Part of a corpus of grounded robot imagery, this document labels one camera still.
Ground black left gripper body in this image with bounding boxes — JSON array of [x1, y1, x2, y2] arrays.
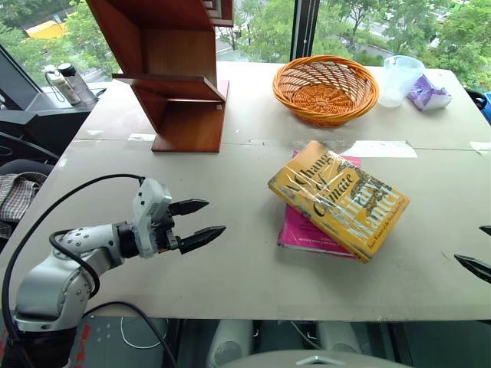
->
[[154, 204, 183, 255]]

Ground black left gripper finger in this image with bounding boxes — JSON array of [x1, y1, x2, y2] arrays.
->
[[168, 198, 210, 217], [179, 225, 228, 256]]

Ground pink book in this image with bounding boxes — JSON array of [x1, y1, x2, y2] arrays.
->
[[277, 149, 364, 261]]

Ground yellow hardcover book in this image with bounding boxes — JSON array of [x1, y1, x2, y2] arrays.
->
[[267, 140, 411, 265]]

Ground wooden book shelf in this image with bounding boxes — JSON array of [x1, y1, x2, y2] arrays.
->
[[84, 0, 235, 154]]

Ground white rounded robot leg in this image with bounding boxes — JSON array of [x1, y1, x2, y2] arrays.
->
[[315, 321, 362, 354], [208, 319, 255, 366]]

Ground dark blue bag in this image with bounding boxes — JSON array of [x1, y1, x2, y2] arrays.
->
[[465, 88, 491, 126]]

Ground large white tape strip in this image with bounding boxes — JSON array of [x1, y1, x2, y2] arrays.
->
[[350, 140, 419, 159]]

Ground purple and white packet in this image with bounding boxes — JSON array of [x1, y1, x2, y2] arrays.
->
[[406, 73, 453, 113]]

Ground checked cloth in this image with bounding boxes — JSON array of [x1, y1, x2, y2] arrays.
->
[[0, 172, 48, 239]]

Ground clear water bottle black cap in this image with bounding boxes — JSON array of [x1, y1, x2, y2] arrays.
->
[[57, 62, 97, 106]]

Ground grey robot torso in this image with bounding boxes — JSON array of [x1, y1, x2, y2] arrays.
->
[[217, 350, 412, 368]]

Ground black office chair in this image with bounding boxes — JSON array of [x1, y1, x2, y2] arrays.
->
[[0, 130, 62, 177]]

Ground clear plastic measuring cup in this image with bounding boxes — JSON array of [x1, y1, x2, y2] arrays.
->
[[378, 54, 423, 109]]

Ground orange wicker basket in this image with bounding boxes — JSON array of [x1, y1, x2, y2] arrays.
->
[[272, 54, 381, 128]]

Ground black monitor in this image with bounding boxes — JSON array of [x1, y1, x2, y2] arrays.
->
[[0, 43, 43, 112]]

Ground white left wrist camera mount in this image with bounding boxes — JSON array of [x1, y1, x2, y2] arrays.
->
[[131, 178, 173, 259]]

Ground black cable under table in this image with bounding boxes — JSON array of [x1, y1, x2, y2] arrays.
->
[[81, 301, 178, 368]]

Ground thin white cable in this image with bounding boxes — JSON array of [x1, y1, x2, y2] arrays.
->
[[120, 315, 163, 350]]

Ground white bottle with strap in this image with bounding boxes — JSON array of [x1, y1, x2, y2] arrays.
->
[[44, 70, 82, 106]]

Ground black window frame post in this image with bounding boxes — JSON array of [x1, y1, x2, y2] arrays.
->
[[289, 0, 321, 63]]

